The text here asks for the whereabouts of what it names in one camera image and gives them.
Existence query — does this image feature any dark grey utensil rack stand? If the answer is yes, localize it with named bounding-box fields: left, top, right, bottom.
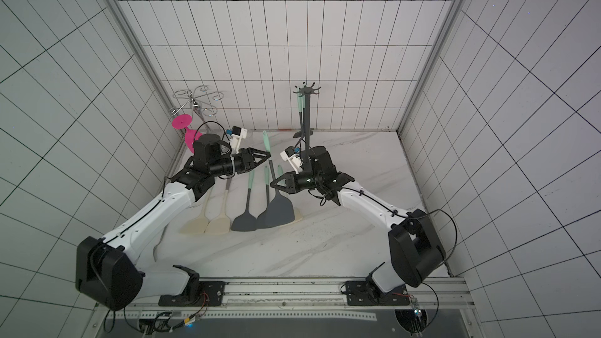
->
left=294, top=82, right=321, bottom=152

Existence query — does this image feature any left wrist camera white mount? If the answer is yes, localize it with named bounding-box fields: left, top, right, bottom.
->
left=226, top=126, right=247, bottom=154

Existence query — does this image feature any electronics board with green led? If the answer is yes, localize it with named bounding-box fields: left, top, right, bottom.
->
left=138, top=311, right=199, bottom=335

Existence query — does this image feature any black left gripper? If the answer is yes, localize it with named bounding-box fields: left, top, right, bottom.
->
left=210, top=146, right=272, bottom=176

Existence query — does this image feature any chrome wine glass rack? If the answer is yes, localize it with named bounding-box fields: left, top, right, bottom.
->
left=169, top=85, right=224, bottom=120

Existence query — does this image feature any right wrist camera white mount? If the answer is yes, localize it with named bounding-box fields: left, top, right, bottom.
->
left=280, top=146, right=303, bottom=175

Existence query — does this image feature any grey spatula mint handle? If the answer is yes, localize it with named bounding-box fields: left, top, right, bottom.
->
left=230, top=171, right=257, bottom=233
left=256, top=130, right=297, bottom=230
left=256, top=166, right=271, bottom=228

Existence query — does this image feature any cream turner mint handle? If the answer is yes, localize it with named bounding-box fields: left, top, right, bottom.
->
left=277, top=164, right=303, bottom=225

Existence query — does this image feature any grey slotted turner mint handle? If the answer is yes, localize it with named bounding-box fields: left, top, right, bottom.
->
left=293, top=91, right=305, bottom=139

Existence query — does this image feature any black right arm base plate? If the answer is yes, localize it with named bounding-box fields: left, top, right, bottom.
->
left=341, top=272, right=411, bottom=307

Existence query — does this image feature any cream spatula mint handle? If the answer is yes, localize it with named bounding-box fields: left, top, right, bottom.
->
left=179, top=188, right=213, bottom=236

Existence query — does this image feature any cream spatula grey handle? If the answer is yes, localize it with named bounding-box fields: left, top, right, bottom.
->
left=205, top=178, right=232, bottom=236

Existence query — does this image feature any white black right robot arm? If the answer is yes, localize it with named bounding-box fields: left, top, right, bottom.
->
left=271, top=146, right=447, bottom=293

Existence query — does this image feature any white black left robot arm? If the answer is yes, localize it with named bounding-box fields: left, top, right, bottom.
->
left=74, top=134, right=271, bottom=311

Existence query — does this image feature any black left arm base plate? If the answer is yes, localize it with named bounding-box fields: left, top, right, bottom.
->
left=158, top=265, right=225, bottom=308

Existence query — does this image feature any pink plastic wine glass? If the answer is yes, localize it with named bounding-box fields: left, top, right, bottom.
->
left=172, top=114, right=202, bottom=153

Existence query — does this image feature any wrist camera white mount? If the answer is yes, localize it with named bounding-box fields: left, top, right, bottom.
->
left=226, top=126, right=247, bottom=154
left=280, top=146, right=303, bottom=175

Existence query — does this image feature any aluminium mounting rail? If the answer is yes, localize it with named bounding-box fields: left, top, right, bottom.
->
left=126, top=277, right=475, bottom=314

